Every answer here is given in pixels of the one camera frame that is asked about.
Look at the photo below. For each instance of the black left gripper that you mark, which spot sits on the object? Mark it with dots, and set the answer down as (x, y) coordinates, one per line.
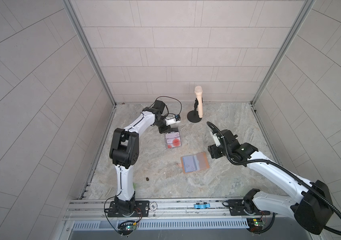
(165, 128)

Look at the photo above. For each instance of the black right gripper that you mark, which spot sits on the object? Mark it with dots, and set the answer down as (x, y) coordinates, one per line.
(212, 149)

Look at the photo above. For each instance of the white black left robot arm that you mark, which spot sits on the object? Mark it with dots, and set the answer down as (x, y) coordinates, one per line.
(124, 152)

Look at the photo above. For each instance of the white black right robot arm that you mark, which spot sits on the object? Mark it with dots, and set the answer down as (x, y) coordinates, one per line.
(309, 211)

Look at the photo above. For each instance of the clear plastic package box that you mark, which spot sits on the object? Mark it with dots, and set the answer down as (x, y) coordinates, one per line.
(172, 138)

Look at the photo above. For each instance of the black round microphone stand base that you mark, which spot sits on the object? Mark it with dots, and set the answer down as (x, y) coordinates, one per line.
(193, 116)

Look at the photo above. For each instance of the beige microphone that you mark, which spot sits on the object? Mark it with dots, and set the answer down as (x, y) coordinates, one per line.
(198, 91)

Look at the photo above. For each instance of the white ventilation grille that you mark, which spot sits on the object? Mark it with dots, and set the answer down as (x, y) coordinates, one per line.
(165, 224)

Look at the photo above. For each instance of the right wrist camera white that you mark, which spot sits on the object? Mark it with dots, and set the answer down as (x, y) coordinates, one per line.
(216, 139)

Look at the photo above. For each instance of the blue clip on rail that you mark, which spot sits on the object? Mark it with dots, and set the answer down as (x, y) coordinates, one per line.
(200, 206)

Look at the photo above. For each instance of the aluminium front rail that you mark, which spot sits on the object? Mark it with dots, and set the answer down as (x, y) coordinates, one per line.
(176, 208)

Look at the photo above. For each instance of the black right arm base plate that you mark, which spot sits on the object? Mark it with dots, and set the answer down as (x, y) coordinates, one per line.
(240, 207)

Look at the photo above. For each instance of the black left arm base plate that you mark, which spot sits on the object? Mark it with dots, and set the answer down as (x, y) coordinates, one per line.
(120, 209)

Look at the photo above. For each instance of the right circuit board with wires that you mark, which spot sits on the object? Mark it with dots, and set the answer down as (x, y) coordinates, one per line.
(256, 225)

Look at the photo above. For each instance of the circuit board with wires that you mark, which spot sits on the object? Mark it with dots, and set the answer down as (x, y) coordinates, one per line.
(256, 225)
(127, 227)

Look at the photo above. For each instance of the left circuit board with wires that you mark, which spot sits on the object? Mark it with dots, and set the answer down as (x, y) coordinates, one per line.
(127, 227)

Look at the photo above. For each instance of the aluminium corner frame post left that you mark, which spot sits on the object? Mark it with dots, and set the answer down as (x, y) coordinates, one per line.
(68, 6)

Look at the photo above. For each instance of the aluminium corner frame post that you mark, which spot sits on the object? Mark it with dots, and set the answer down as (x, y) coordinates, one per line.
(302, 15)
(68, 6)

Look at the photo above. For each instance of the aluminium corner frame post right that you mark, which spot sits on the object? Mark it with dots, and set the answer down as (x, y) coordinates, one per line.
(302, 15)

